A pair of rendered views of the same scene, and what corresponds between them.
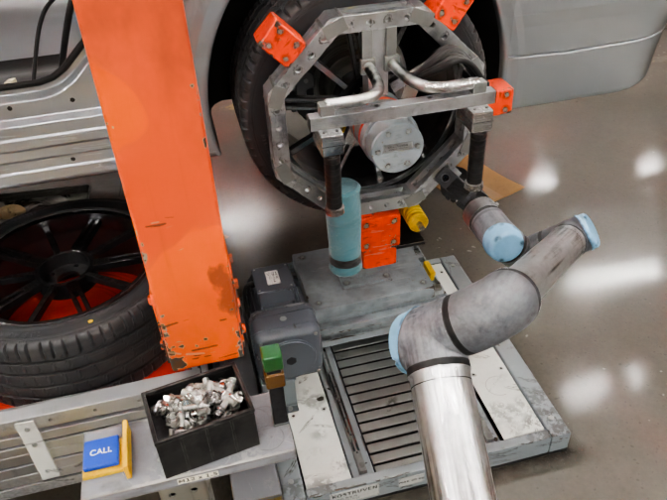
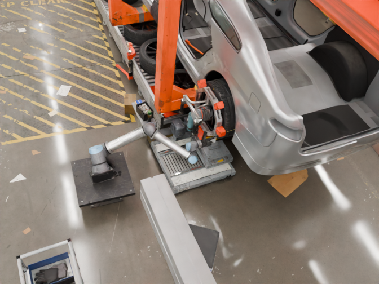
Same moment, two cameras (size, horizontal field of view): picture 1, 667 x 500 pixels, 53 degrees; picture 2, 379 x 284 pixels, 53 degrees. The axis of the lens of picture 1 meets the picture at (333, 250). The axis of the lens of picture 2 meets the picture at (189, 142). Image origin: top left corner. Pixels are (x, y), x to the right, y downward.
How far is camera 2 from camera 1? 372 cm
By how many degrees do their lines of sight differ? 52
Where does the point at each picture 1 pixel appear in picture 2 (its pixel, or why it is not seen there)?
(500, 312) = (146, 128)
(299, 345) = (173, 128)
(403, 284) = (208, 152)
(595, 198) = (286, 218)
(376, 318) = (198, 150)
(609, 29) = (249, 150)
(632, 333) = (216, 216)
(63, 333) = not seen: hidden behind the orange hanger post
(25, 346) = not seen: hidden behind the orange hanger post
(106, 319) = not seen: hidden behind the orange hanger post
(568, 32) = (243, 140)
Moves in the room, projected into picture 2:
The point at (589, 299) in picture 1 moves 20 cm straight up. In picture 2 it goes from (229, 208) to (232, 199)
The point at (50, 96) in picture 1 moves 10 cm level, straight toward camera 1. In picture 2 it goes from (192, 60) to (185, 62)
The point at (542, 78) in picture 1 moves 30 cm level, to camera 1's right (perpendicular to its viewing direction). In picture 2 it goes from (238, 144) to (246, 167)
